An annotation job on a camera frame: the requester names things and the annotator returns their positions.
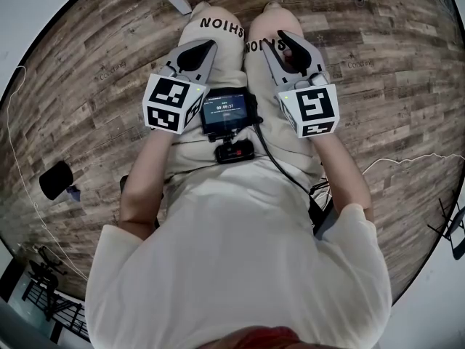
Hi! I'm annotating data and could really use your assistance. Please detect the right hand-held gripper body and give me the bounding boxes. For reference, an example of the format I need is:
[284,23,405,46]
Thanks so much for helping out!
[277,72,340,139]

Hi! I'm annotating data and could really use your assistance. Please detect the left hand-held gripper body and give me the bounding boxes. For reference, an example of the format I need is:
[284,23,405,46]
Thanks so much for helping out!
[142,65,208,135]

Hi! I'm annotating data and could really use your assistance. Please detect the person's right forearm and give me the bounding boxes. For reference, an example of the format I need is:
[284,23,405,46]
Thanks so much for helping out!
[311,135,374,220]

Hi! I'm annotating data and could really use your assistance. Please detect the person's left forearm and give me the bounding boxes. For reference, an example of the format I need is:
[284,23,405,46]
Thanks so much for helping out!
[118,127,178,240]

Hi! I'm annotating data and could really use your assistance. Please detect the beige printed shorts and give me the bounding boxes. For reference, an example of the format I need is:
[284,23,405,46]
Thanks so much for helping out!
[162,11,332,204]

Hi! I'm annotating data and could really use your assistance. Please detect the black screen device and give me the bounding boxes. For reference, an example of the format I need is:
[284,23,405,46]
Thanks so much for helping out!
[198,87,259,138]

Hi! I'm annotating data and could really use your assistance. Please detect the person's right leg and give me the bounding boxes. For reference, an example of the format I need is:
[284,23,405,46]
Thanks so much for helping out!
[248,1,305,45]

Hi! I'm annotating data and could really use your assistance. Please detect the black cylindrical pouch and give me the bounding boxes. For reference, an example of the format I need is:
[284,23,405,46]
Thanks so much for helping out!
[38,160,82,203]

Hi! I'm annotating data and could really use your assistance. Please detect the person's beige shirt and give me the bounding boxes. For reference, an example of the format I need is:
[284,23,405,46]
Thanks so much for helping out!
[85,158,393,349]

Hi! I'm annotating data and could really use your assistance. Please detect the black folding chair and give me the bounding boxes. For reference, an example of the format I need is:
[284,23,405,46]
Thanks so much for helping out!
[426,190,465,261]

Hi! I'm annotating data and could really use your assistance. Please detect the black metal railing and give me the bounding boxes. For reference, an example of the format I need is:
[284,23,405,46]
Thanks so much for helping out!
[20,281,92,345]

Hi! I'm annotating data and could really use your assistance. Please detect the person's head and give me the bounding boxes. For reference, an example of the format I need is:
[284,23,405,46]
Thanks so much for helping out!
[209,325,310,349]

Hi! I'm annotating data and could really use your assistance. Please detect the black device cable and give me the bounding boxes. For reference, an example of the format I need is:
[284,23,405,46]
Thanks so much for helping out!
[253,117,314,193]

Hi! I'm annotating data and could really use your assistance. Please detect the black clip mount red button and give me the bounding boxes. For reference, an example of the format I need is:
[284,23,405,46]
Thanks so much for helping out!
[214,138,256,165]

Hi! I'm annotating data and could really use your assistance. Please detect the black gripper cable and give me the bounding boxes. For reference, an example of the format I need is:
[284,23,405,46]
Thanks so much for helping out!
[307,181,334,201]

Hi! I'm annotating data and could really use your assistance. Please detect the short white floor cable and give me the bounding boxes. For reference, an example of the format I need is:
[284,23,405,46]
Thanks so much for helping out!
[360,152,461,177]

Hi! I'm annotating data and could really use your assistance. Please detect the long white floor cable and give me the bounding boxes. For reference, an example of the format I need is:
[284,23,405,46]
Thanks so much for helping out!
[6,65,91,282]

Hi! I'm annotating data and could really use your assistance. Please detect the black metal frame stand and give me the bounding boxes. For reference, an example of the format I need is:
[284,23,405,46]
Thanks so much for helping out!
[26,244,69,294]

